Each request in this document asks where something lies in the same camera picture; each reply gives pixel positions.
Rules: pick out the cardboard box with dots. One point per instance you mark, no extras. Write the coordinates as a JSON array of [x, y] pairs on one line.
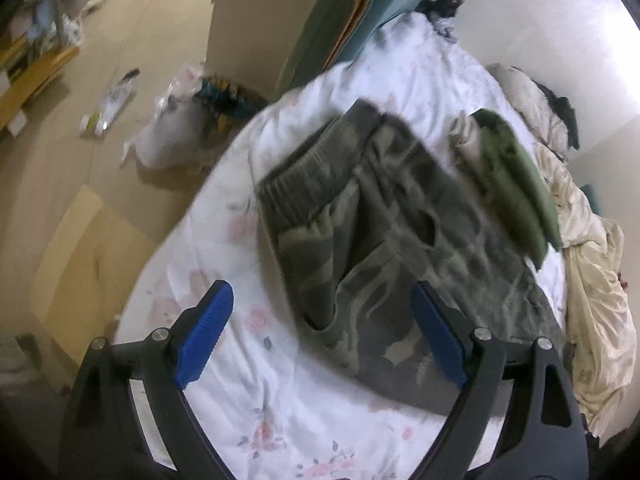
[[250, 25]]

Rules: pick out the white floral bed sheet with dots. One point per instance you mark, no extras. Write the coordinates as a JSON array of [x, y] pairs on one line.
[[250, 385]]

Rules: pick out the green folded cloth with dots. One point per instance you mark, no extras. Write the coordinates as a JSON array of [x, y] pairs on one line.
[[515, 195]]

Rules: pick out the plastic bottle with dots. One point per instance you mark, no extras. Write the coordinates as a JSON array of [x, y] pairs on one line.
[[112, 105]]

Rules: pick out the beige folded cloth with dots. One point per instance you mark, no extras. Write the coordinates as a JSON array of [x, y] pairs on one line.
[[465, 135]]

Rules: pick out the grey white pillow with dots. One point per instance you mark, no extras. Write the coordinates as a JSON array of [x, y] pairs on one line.
[[530, 100]]

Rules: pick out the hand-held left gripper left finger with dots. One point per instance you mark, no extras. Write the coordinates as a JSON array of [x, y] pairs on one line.
[[205, 335]]

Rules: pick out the flat cardboard sheet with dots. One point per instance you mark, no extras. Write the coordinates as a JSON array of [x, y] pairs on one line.
[[90, 260]]

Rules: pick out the white plastic bag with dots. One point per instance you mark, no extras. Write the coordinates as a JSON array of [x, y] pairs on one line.
[[170, 130]]

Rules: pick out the camouflage pants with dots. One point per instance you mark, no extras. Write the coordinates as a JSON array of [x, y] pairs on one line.
[[380, 240]]

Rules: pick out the teal folded quilt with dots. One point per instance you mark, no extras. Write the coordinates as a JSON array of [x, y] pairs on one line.
[[320, 25]]

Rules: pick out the cream crumpled blanket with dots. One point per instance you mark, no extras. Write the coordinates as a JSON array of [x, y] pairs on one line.
[[595, 310]]

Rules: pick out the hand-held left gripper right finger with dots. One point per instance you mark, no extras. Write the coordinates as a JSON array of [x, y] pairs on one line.
[[440, 335]]

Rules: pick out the wooden shelf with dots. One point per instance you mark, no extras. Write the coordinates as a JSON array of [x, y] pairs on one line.
[[35, 75]]

